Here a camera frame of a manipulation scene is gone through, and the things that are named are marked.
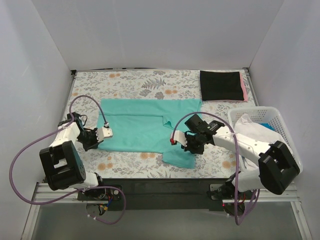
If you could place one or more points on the floral table cloth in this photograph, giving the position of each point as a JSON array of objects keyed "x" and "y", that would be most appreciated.
[{"x": 91, "y": 87}]

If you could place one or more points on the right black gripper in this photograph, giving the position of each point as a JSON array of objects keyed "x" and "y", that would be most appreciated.
[{"x": 191, "y": 144}]

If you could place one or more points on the blue t shirt in basket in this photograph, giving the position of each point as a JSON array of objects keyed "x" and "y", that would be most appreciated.
[{"x": 266, "y": 125}]

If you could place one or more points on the white plastic basket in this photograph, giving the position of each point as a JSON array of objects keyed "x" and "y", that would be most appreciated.
[{"x": 270, "y": 115}]

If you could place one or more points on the white t shirt in basket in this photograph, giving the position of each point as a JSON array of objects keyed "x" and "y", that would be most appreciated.
[{"x": 245, "y": 126}]

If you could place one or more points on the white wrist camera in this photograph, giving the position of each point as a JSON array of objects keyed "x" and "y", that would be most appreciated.
[
  {"x": 178, "y": 137},
  {"x": 105, "y": 132}
]

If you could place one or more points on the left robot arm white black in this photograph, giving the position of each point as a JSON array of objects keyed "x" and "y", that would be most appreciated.
[{"x": 61, "y": 162}]

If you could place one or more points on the aluminium front rail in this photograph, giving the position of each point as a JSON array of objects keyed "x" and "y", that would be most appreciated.
[{"x": 144, "y": 188}]

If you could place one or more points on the folded pink t shirt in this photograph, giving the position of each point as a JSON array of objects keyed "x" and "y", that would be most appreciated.
[{"x": 244, "y": 86}]

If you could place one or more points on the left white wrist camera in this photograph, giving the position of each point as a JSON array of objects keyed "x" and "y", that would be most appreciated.
[{"x": 105, "y": 132}]

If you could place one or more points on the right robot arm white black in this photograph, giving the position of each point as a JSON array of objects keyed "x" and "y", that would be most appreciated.
[{"x": 272, "y": 164}]

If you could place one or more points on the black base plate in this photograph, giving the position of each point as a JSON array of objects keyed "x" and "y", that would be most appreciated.
[{"x": 174, "y": 203}]

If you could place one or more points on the folded black t shirt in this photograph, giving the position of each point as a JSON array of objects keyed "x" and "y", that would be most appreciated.
[{"x": 219, "y": 86}]

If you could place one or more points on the teal t shirt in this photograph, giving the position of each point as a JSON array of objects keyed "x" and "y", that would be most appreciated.
[{"x": 146, "y": 125}]

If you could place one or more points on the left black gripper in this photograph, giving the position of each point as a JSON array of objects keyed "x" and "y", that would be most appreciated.
[{"x": 92, "y": 139}]

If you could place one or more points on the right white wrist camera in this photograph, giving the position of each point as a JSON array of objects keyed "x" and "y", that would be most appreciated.
[{"x": 178, "y": 137}]

